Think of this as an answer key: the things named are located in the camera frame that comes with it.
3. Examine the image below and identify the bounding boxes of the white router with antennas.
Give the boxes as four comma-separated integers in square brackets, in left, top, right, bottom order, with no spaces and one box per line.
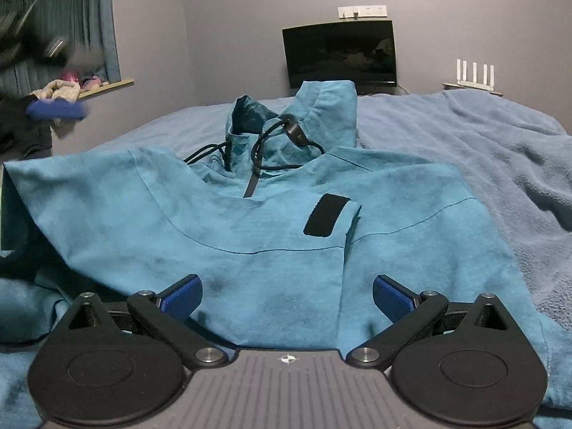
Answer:
[455,59,496,88]

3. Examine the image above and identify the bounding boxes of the teal curtain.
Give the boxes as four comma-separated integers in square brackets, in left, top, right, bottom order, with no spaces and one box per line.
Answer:
[0,0,122,99]

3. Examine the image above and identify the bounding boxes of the dark clothing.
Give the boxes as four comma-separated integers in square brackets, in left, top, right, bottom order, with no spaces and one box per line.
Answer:
[0,94,53,162]

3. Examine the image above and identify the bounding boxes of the white wall power strip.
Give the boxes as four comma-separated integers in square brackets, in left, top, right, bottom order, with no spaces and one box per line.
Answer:
[337,4,389,21]

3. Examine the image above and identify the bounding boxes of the black box with labels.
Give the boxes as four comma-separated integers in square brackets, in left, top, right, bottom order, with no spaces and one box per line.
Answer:
[281,20,398,90]

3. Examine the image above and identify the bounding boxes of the beige cloth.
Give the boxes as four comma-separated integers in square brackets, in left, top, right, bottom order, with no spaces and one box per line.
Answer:
[30,79,82,103]

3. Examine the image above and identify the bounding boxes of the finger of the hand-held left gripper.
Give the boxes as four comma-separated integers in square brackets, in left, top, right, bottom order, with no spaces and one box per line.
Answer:
[24,97,89,122]

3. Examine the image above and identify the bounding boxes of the pink cloth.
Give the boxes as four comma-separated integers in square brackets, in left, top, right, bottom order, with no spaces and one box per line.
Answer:
[60,69,110,90]

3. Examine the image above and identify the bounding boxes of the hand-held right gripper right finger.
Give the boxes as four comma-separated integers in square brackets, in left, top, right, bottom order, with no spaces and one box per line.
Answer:
[346,275,512,369]

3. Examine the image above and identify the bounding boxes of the small shelf under router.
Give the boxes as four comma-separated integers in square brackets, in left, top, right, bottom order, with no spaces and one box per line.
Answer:
[442,81,503,97]

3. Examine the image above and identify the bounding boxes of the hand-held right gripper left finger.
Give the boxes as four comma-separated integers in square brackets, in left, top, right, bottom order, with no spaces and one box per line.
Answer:
[67,275,228,367]

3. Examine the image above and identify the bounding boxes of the grey-blue fleece blanket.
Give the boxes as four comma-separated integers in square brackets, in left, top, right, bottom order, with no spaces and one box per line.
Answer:
[0,89,572,331]

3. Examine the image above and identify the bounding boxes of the clothes pile on sill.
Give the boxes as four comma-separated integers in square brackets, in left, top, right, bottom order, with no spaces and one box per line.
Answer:
[31,78,135,100]

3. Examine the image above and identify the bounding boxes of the teal blue towel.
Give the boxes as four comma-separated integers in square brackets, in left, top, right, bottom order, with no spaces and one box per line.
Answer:
[0,79,572,429]

